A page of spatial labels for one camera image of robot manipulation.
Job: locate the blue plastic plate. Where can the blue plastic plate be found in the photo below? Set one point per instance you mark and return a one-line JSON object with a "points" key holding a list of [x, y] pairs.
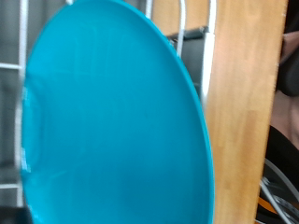
{"points": [[118, 124]]}

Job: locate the black fabric object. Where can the black fabric object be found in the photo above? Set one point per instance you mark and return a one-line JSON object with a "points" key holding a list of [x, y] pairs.
{"points": [[291, 74]]}

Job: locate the beige fabric object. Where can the beige fabric object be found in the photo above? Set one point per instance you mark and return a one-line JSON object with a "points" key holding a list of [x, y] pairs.
{"points": [[286, 118]]}

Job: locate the black silver curved object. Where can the black silver curved object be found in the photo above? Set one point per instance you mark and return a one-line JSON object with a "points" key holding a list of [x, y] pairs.
{"points": [[280, 199]]}

